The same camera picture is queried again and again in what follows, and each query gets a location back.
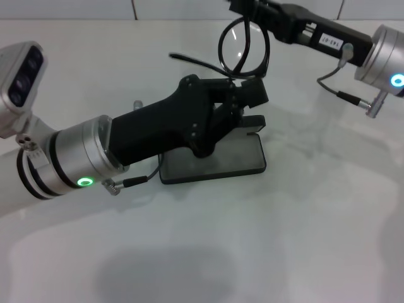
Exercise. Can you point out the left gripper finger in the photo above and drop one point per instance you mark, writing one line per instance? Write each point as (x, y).
(255, 94)
(252, 82)

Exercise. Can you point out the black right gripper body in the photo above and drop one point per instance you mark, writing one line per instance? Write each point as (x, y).
(315, 34)

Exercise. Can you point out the silver left camera bracket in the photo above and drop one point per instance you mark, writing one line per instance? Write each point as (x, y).
(28, 126)

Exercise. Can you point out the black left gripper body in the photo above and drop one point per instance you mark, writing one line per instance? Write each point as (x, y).
(158, 126)

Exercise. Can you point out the black glasses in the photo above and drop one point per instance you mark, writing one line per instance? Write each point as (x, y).
(249, 75)

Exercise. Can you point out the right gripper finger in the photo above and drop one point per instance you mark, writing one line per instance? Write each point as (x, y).
(262, 14)
(241, 4)

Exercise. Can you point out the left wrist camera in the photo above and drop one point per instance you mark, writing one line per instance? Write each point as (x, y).
(19, 79)

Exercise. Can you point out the black glasses case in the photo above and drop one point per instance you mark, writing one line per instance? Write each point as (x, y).
(236, 158)

